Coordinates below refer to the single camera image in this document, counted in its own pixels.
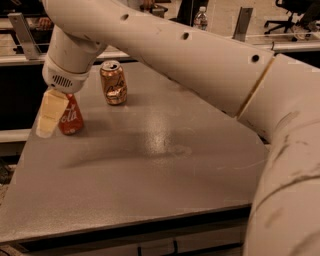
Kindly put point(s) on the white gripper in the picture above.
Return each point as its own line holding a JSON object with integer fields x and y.
{"x": 63, "y": 78}

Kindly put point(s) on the red coke can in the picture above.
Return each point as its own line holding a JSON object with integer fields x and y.
{"x": 71, "y": 121}

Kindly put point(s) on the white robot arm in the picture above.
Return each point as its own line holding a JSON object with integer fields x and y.
{"x": 276, "y": 96}

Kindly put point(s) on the crushed gold soda can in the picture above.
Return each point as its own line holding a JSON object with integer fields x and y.
{"x": 113, "y": 82}

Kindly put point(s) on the seated person at left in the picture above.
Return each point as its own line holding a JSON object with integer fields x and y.
{"x": 32, "y": 9}

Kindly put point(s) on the clear plastic water bottle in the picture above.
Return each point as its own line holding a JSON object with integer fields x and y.
{"x": 201, "y": 20}

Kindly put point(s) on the black office chair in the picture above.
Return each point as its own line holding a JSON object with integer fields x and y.
{"x": 302, "y": 13}

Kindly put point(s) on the left metal barrier bracket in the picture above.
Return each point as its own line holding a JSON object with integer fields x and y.
{"x": 21, "y": 27}

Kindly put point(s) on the metal barrier bracket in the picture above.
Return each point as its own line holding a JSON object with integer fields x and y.
{"x": 21, "y": 27}
{"x": 242, "y": 24}

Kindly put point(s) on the right metal barrier bracket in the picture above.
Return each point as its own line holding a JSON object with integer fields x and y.
{"x": 242, "y": 24}

